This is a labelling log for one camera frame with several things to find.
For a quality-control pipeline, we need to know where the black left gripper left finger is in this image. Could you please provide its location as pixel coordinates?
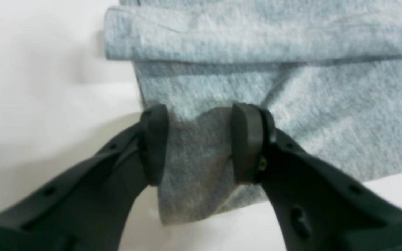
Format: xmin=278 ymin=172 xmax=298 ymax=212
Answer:
xmin=0 ymin=104 xmax=169 ymax=251

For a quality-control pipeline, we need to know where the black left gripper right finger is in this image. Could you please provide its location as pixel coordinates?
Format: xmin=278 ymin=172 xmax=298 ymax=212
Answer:
xmin=230 ymin=103 xmax=402 ymax=251

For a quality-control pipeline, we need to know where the grey T-shirt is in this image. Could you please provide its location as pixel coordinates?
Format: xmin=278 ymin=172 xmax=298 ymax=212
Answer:
xmin=104 ymin=0 xmax=402 ymax=225

